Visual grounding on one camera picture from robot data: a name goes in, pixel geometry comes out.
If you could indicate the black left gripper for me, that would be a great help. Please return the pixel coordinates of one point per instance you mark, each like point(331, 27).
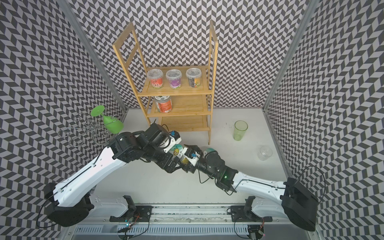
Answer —
point(164, 163)

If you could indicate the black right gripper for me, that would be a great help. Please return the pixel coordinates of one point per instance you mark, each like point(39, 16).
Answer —
point(191, 169)

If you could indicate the sunflower seed container yellow label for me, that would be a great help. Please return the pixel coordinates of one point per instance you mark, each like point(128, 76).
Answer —
point(176, 150)

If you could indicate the carrot seed container red label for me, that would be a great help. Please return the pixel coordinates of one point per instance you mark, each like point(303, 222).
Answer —
point(163, 104)

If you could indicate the small purple seed jar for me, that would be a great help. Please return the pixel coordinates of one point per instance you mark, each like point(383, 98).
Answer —
point(174, 77)

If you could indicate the red tomato seed container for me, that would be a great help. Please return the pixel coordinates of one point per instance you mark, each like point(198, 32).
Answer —
point(155, 77)

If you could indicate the small clear seed jar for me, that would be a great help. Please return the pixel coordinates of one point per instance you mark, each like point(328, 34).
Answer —
point(194, 76)

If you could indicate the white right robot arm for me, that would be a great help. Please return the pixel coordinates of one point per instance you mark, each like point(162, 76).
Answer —
point(283, 199)

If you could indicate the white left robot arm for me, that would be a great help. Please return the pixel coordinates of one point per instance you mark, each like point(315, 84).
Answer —
point(70, 200)

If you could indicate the wooden three-tier shelf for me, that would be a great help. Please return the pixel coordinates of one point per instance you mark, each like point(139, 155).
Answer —
point(192, 107)

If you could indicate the green translucent plastic cup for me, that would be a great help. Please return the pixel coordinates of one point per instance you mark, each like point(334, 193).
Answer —
point(240, 128)

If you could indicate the green plastic wine glass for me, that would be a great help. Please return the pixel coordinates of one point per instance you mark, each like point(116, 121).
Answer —
point(112, 124)

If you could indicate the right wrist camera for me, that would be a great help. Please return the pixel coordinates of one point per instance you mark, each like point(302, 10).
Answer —
point(192, 156)

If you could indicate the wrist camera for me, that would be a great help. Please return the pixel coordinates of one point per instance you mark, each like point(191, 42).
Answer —
point(192, 156)
point(173, 139)

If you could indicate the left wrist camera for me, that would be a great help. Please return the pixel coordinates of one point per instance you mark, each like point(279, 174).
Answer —
point(173, 139)

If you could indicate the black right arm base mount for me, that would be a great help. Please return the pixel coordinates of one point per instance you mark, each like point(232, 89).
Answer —
point(244, 213)

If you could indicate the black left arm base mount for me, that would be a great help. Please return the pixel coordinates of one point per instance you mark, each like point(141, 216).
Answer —
point(135, 211)

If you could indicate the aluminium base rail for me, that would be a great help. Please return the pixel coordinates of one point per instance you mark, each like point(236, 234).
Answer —
point(189, 222)

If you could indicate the chrome wire glass rack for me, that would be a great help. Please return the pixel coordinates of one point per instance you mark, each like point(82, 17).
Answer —
point(91, 128)

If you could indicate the left aluminium corner post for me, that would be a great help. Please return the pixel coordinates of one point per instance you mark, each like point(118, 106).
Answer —
point(67, 10)

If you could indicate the aluminium corner post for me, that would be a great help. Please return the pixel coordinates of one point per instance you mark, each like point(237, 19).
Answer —
point(312, 6)
point(67, 10)

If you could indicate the right aluminium corner post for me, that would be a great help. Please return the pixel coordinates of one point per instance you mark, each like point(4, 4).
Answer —
point(312, 6)

